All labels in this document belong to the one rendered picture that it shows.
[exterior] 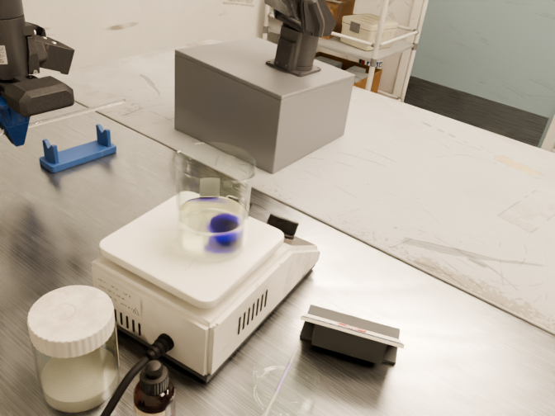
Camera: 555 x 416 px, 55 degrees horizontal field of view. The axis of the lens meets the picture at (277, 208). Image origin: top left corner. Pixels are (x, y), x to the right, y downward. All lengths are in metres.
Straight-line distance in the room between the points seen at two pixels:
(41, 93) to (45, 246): 0.16
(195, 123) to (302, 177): 0.19
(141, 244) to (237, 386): 0.14
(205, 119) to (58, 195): 0.24
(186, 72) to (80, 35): 1.34
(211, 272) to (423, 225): 0.35
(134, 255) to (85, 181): 0.29
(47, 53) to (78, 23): 1.43
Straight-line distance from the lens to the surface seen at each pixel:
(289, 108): 0.73
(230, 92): 0.76
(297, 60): 0.80
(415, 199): 0.76
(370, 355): 0.49
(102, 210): 0.67
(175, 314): 0.43
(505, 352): 0.57
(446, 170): 0.86
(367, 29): 2.60
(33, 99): 0.61
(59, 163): 0.76
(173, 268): 0.43
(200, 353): 0.44
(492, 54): 3.39
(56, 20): 2.07
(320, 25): 0.78
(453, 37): 3.45
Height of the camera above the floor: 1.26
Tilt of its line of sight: 32 degrees down
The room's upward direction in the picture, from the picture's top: 7 degrees clockwise
